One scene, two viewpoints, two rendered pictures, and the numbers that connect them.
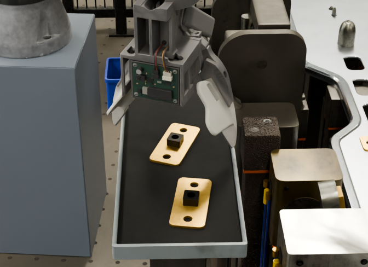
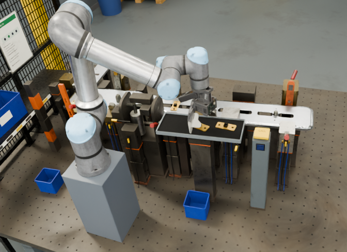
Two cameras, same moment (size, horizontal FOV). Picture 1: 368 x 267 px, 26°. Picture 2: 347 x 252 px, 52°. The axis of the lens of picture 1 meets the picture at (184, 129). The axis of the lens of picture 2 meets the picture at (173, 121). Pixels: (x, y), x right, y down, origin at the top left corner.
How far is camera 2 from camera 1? 1.31 m
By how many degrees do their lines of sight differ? 53
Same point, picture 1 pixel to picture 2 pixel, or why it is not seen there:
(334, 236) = (232, 112)
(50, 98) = (122, 168)
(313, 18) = not seen: hidden behind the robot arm
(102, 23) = not seen: outside the picture
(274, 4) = (138, 94)
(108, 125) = (65, 194)
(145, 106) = (177, 129)
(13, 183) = (122, 208)
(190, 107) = (181, 121)
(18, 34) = (106, 158)
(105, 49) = (6, 188)
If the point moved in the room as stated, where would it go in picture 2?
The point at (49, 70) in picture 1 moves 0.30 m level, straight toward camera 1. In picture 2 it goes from (120, 159) to (189, 160)
